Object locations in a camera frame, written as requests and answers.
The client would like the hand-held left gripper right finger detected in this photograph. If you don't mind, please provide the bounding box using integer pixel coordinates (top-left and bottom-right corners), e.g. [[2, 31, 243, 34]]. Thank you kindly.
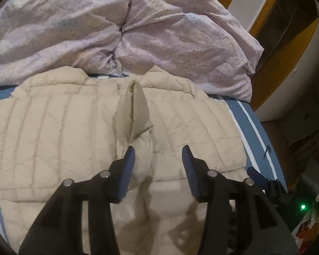
[[181, 145, 299, 255]]

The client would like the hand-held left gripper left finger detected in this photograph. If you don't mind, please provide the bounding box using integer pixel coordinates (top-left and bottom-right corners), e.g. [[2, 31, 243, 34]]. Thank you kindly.
[[19, 146, 136, 255]]

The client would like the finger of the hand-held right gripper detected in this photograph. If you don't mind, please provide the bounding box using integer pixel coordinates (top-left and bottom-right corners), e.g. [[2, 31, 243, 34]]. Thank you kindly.
[[247, 166, 268, 190], [266, 177, 288, 196]]

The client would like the beige puffer jacket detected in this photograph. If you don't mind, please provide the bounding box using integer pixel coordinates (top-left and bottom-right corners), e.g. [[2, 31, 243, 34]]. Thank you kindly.
[[0, 65, 252, 255]]

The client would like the blue white striped bed sheet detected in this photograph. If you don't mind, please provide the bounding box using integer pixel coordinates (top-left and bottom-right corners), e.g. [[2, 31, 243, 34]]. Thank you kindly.
[[0, 72, 289, 245]]

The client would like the dark clutter pile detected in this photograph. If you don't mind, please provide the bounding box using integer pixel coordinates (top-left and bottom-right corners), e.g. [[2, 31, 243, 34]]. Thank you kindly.
[[288, 127, 319, 245]]

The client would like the lilac patterned duvet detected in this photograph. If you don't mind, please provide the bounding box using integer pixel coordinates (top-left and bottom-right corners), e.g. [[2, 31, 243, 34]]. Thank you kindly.
[[0, 0, 265, 103]]

